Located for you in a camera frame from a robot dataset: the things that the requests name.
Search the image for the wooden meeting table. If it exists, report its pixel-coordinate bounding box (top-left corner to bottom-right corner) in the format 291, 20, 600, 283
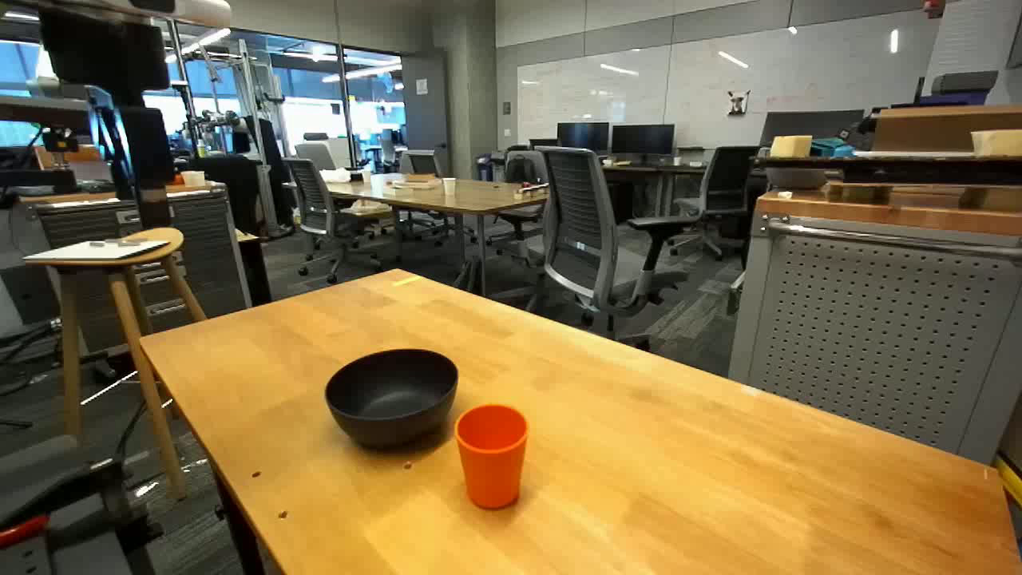
321, 171, 554, 296

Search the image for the wooden stool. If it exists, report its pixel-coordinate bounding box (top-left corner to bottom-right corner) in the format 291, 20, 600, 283
43, 222, 211, 497

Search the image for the black bowl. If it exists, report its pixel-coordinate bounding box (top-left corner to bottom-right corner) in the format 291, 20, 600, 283
323, 346, 460, 451

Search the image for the brown wooden box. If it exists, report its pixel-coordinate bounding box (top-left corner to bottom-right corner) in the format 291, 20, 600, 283
872, 101, 1022, 153

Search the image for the orange plastic cup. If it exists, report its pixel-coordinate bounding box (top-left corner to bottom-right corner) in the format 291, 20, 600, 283
454, 401, 532, 510

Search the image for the grey mesh office chair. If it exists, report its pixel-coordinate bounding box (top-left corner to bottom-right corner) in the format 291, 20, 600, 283
527, 144, 699, 337

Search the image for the grey file cabinet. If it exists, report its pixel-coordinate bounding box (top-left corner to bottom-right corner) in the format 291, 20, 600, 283
34, 186, 254, 332

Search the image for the glass whiteboard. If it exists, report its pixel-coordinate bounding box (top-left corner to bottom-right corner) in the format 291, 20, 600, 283
514, 9, 944, 153

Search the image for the black office chair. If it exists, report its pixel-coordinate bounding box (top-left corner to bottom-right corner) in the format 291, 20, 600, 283
675, 144, 759, 266

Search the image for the black computer monitor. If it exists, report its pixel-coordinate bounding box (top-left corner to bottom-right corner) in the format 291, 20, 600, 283
557, 119, 613, 153
610, 120, 677, 161

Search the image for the grey perforated tool cabinet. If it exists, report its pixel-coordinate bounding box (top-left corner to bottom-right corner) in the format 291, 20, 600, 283
729, 187, 1022, 465

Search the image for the cream foam block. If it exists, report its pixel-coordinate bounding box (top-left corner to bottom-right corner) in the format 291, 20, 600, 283
968, 128, 1022, 161

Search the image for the white flat pad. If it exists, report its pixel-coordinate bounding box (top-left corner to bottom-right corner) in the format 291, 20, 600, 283
26, 232, 173, 268

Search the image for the tan foam block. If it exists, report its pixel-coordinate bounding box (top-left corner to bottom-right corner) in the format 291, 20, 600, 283
768, 132, 816, 163

